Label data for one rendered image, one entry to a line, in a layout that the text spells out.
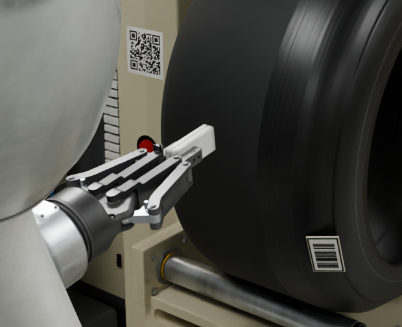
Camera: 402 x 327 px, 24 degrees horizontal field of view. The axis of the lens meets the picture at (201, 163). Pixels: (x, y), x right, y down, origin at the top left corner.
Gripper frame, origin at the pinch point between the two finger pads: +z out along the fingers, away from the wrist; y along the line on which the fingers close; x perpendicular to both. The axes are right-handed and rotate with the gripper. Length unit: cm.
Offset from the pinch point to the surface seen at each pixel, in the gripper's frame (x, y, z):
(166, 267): 35.1, 23.0, 17.4
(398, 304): 50, -3, 45
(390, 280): 29.0, -11.7, 24.7
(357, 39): -7.3, -9.4, 20.4
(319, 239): 15.0, -9.5, 10.8
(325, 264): 19.1, -9.7, 11.8
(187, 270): 34.6, 19.2, 17.9
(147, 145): 20.6, 33.0, 26.7
